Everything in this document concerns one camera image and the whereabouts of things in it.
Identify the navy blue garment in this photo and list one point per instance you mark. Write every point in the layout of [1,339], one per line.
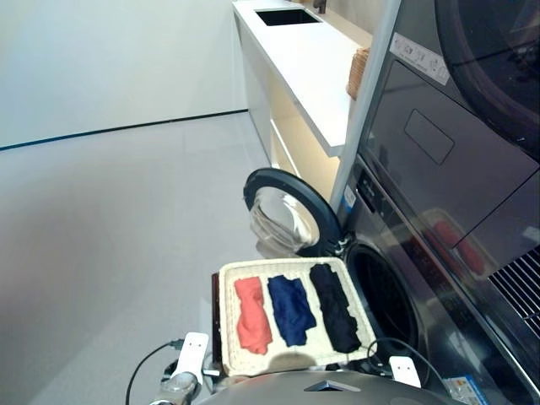
[291,310]

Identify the orange garment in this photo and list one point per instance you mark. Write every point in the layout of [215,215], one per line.
[252,320]

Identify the black garment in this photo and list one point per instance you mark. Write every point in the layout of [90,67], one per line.
[335,308]

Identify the pale woven laundry basket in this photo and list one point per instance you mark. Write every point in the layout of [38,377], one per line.
[291,358]

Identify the brown wicker basket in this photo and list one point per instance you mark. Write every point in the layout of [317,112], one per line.
[358,71]

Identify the round glass washer door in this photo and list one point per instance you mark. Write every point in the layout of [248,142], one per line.
[278,211]

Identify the blue white washer sticker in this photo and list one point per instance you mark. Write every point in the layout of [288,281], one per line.
[350,197]

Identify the white upright side panel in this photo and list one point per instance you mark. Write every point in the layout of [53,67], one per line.
[367,105]

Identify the white counter cabinet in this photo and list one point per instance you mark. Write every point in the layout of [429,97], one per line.
[308,59]

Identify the black rectangular sink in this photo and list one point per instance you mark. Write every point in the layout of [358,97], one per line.
[287,17]

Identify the grey robot torso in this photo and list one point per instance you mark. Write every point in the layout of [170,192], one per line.
[295,392]

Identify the dark sink faucet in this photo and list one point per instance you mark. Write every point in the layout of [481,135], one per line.
[319,5]

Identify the washer energy label sticker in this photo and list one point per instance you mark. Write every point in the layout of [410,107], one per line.
[457,387]

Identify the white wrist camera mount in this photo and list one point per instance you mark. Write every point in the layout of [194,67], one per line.
[192,352]
[404,371]

